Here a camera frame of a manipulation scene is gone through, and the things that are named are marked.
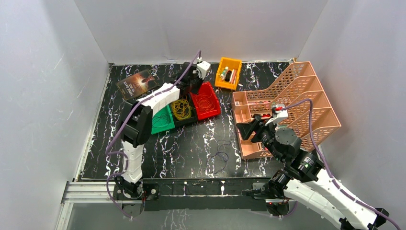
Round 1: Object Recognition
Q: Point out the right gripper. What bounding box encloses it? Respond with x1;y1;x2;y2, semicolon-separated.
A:
236;116;284;163

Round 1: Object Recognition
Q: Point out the purple wire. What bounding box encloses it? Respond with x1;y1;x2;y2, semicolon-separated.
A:
154;114;170;129
211;131;236;174

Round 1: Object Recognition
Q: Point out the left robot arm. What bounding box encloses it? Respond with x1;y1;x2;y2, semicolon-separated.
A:
115;60;211;199

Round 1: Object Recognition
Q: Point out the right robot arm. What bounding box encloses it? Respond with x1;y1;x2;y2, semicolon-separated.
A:
237;117;389;230

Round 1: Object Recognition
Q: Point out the black plastic bin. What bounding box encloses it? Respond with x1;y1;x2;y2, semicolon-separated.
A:
169;94;198;128

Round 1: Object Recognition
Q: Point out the red plastic bin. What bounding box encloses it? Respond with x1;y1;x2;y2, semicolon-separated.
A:
190;82;221;120

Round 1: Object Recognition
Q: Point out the orange-yellow plastic bin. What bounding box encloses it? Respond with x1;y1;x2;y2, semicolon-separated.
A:
214;57;242;91

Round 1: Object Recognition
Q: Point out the green plastic bin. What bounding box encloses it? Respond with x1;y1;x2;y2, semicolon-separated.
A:
151;105;175;135

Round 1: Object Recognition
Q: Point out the dark book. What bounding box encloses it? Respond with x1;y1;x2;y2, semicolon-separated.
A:
116;69;159;100

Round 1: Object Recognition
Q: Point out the pink desk organizer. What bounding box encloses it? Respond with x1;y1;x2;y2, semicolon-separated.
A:
231;61;341;151

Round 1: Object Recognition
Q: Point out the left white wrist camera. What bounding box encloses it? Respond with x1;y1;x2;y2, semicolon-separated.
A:
196;57;211;80

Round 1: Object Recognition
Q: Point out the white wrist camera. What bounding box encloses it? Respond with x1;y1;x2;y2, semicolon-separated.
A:
196;57;211;80
266;104;289;125

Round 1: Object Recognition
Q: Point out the orange wire in red bin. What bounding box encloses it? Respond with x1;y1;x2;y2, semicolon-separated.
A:
195;93;218;116

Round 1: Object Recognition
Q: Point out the yellow-green wire coil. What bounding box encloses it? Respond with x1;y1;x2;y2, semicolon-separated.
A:
171;99;192;121

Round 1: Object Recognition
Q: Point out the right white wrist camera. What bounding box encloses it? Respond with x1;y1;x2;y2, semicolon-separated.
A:
266;104;289;125

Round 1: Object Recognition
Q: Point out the purple wire in green bin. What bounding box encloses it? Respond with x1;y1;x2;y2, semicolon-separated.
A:
154;114;170;129

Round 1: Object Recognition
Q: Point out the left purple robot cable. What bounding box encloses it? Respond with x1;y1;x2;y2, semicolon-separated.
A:
105;49;203;219

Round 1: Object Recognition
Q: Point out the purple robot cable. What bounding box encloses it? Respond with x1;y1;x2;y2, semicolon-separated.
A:
105;49;203;219
281;98;402;230

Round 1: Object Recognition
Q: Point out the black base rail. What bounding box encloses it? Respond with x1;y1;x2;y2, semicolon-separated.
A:
62;177;321;219

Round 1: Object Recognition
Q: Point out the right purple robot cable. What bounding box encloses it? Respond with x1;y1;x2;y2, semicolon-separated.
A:
281;98;402;230

